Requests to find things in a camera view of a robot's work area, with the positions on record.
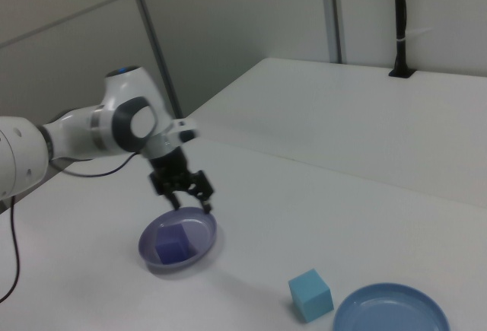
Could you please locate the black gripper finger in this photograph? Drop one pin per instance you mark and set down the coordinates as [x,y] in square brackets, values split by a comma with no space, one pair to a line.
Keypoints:
[161,186]
[201,186]

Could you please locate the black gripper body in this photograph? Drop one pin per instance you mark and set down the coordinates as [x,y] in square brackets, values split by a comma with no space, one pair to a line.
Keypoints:
[170,165]

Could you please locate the purple cube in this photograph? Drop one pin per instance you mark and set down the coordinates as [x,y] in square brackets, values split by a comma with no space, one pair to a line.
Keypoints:
[171,245]

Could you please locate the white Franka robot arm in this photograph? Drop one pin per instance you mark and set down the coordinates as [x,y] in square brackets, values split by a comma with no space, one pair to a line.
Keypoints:
[114,125]

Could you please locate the purple plate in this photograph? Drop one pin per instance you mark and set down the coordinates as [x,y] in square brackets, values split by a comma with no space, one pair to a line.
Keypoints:
[152,245]

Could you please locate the cyan cube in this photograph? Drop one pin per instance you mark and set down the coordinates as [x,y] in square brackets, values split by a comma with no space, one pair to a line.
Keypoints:
[310,295]

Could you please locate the blue plate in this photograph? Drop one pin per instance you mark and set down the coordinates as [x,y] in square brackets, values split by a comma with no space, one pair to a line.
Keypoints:
[388,312]

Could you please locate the black mounting pole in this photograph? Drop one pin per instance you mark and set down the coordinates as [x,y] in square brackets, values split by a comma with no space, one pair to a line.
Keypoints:
[399,23]

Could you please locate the grey partition post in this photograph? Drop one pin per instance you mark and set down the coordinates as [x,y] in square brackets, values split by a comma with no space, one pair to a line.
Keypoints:
[335,15]
[156,42]

